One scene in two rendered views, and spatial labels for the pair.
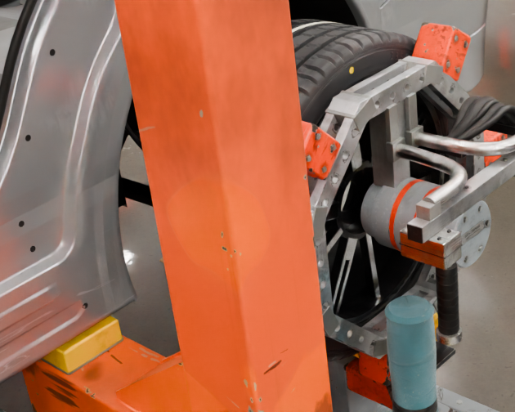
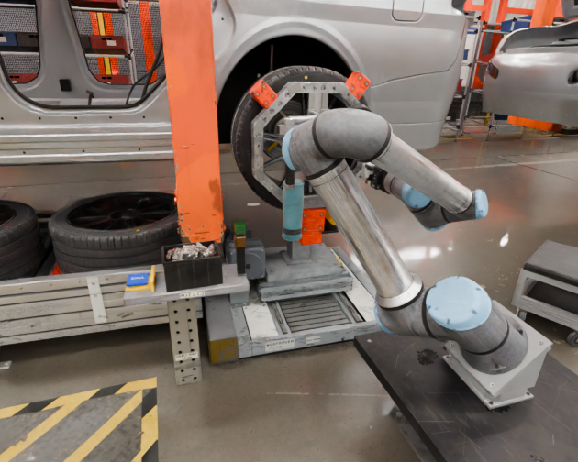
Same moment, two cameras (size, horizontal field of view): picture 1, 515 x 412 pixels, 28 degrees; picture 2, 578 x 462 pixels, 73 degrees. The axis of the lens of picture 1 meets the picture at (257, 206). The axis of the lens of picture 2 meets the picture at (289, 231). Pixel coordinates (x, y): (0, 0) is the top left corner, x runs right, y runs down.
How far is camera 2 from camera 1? 1.14 m
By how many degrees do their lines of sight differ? 25
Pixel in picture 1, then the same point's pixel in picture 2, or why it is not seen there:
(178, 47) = not seen: outside the picture
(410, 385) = (285, 215)
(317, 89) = (283, 77)
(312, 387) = (208, 170)
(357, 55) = (310, 71)
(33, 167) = not seen: hidden behind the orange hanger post
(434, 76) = (342, 90)
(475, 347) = not seen: hidden behind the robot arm
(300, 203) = (207, 81)
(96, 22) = (220, 38)
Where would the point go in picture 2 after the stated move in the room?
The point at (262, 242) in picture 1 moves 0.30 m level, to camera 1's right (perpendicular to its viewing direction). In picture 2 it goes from (183, 87) to (260, 92)
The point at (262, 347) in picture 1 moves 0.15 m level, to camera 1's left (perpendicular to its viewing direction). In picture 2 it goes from (179, 136) to (148, 131)
